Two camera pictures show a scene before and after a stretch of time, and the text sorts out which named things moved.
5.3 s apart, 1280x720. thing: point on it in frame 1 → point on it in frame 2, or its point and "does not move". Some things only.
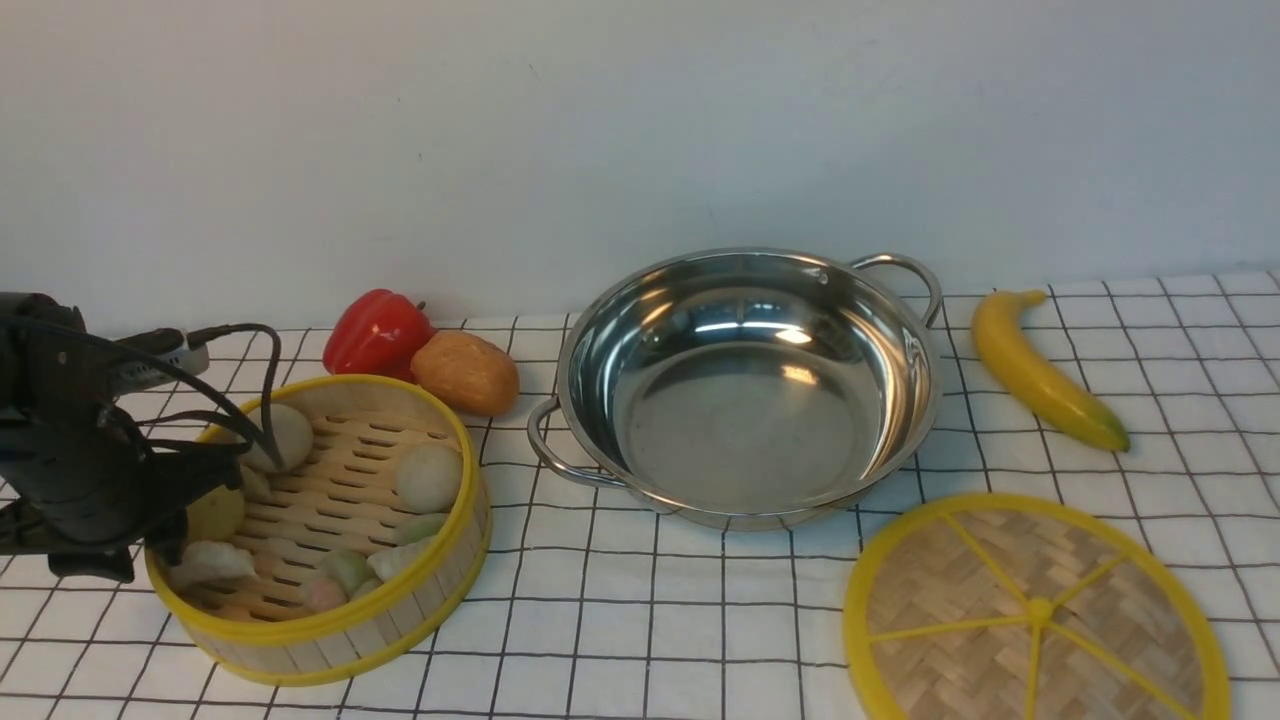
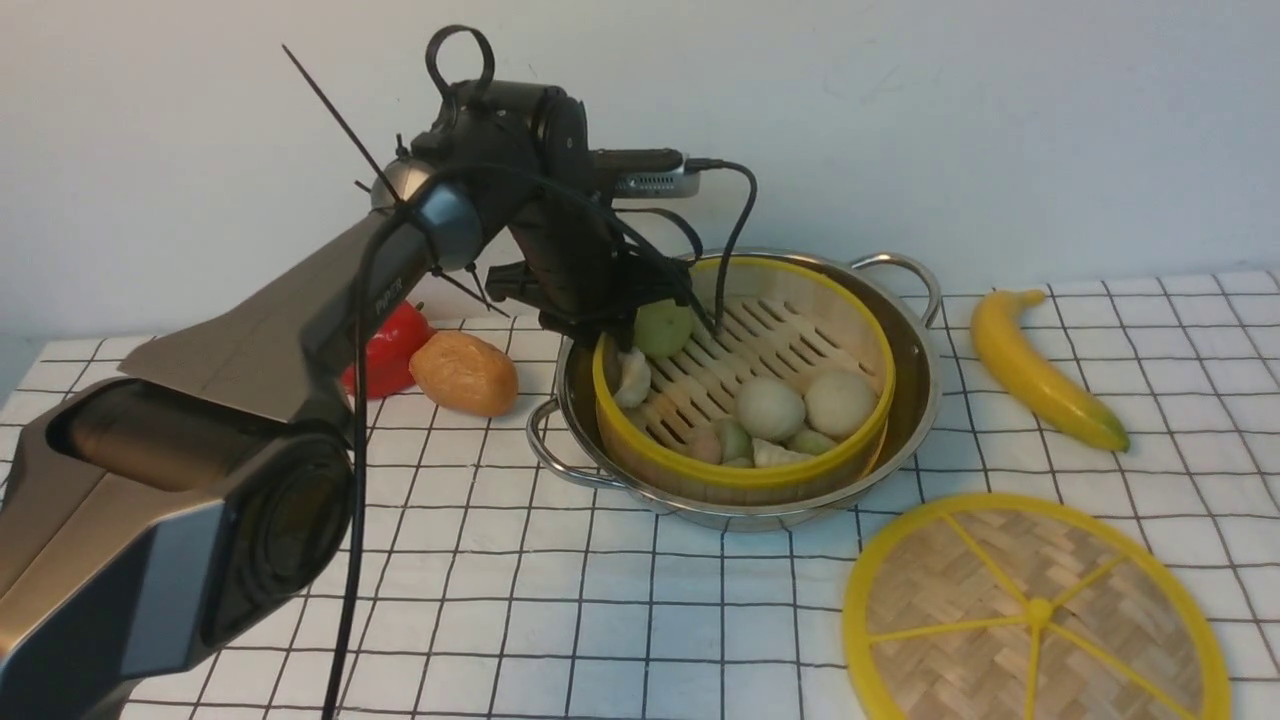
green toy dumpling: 346,566 → 734,441
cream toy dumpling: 390,563 → 767,454
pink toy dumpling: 327,595 → 704,446
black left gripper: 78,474 → 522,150
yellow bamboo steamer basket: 364,508 → 793,392
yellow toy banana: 996,318 does not move
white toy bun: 428,478 → 769,410
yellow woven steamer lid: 1029,605 does not move
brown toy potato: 469,371 does not move
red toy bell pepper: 375,332 does not move
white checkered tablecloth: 586,611 does not move
